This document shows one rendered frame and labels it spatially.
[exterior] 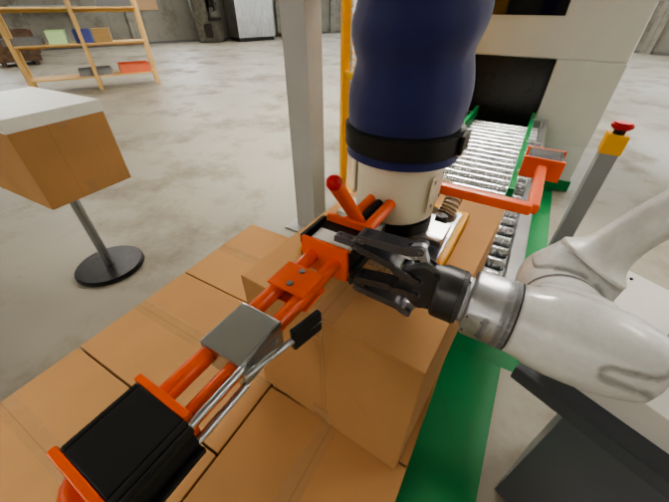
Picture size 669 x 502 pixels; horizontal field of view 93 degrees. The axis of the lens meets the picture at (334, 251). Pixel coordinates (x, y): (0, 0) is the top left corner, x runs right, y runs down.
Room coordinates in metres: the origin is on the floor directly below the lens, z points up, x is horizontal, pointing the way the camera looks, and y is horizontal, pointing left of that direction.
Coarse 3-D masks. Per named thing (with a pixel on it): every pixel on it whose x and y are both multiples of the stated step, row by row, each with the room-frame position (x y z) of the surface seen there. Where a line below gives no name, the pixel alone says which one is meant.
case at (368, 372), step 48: (288, 240) 0.60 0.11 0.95; (480, 240) 0.60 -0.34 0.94; (336, 288) 0.45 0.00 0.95; (288, 336) 0.42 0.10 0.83; (336, 336) 0.35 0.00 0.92; (384, 336) 0.33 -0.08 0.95; (432, 336) 0.33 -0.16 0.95; (288, 384) 0.43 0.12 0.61; (336, 384) 0.35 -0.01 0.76; (384, 384) 0.29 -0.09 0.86; (432, 384) 0.44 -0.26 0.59; (384, 432) 0.28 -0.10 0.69
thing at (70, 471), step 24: (144, 384) 0.16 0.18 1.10; (120, 408) 0.14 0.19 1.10; (144, 408) 0.14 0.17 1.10; (168, 408) 0.14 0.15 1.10; (96, 432) 0.12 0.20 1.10; (120, 432) 0.12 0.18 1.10; (144, 432) 0.12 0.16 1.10; (168, 432) 0.12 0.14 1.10; (48, 456) 0.10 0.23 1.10; (72, 456) 0.10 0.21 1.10; (96, 456) 0.10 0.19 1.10; (120, 456) 0.10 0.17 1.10; (144, 456) 0.10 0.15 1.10; (72, 480) 0.08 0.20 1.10; (96, 480) 0.08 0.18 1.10; (120, 480) 0.08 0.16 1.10
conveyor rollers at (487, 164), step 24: (480, 144) 2.33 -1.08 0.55; (504, 144) 2.33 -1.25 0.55; (528, 144) 2.34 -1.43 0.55; (456, 168) 1.96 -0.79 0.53; (480, 168) 1.91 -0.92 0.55; (504, 168) 1.91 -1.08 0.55; (504, 192) 1.59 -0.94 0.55; (504, 216) 1.34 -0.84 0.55; (504, 240) 1.15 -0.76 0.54; (504, 264) 0.99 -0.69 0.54
